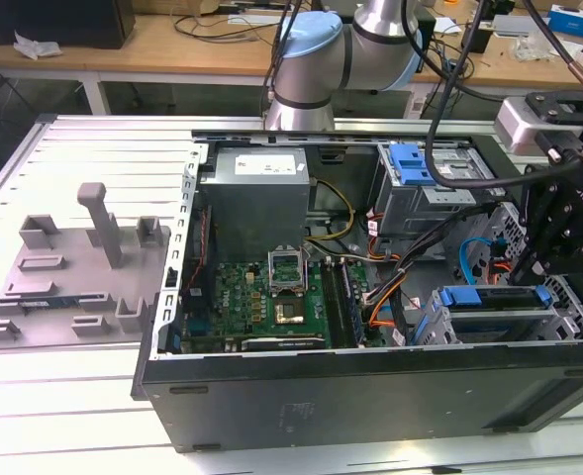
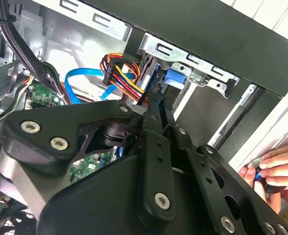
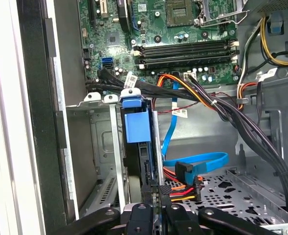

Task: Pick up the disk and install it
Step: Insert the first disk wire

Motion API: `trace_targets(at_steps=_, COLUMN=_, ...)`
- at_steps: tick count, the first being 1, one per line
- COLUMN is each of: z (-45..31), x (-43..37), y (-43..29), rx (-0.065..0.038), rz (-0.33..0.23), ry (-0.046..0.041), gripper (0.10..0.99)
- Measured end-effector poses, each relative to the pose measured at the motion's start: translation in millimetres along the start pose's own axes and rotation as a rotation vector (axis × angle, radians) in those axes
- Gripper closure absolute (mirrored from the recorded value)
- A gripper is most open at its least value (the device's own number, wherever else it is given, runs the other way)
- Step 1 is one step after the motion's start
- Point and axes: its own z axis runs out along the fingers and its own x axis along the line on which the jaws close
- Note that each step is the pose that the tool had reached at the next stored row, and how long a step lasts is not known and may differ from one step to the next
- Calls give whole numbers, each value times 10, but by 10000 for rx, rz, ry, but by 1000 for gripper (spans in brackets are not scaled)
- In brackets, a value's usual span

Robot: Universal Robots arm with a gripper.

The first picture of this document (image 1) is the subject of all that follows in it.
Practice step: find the flat grey box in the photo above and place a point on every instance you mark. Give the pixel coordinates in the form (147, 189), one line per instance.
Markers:
(514, 25)

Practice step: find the blue cardboard box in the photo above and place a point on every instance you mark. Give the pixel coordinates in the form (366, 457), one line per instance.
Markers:
(575, 22)

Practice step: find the silver power supply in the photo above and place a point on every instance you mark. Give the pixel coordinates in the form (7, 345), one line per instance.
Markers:
(251, 208)

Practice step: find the large black box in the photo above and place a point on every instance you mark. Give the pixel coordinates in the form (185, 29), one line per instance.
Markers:
(48, 22)

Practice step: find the crumpled white plastic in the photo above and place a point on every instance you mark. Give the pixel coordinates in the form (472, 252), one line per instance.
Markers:
(36, 48)

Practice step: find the blue drive carrier latch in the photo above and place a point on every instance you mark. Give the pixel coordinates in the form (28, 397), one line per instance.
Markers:
(410, 165)

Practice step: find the RAM slot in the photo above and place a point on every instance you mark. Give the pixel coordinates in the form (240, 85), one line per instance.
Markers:
(328, 302)

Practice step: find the black PC case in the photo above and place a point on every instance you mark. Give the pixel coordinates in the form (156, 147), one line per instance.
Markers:
(370, 406)

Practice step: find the black RAM stick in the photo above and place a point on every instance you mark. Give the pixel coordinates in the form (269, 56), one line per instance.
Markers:
(349, 302)

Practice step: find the silver disk bay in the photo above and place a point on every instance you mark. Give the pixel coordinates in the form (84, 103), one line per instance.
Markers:
(442, 324)

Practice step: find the wooden desk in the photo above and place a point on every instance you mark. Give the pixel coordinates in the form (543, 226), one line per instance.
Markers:
(147, 54)

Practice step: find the grey parts rack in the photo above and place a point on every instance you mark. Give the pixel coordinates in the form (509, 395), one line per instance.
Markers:
(73, 277)

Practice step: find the black graphics card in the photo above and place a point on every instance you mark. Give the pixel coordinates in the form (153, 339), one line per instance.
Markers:
(281, 344)

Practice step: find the hard disk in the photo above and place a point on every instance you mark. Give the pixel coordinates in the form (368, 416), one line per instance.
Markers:
(461, 295)

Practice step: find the green RAM stick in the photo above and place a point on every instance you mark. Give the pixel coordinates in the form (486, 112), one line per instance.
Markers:
(48, 302)

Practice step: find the small black container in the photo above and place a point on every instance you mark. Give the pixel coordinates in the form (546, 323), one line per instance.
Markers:
(483, 43)

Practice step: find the green motherboard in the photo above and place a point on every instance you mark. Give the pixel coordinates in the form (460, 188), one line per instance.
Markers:
(241, 302)

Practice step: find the silver drive cage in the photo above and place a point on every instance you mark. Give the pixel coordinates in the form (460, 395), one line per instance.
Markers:
(405, 208)

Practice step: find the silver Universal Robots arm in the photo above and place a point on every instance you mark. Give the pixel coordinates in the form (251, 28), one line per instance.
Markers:
(311, 64)

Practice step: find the CPU socket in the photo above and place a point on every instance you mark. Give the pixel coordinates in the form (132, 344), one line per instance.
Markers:
(288, 311)

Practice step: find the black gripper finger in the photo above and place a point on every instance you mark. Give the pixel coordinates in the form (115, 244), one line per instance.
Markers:
(543, 208)
(568, 259)

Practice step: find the clear plastic bags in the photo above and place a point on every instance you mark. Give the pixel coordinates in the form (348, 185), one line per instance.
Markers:
(531, 49)

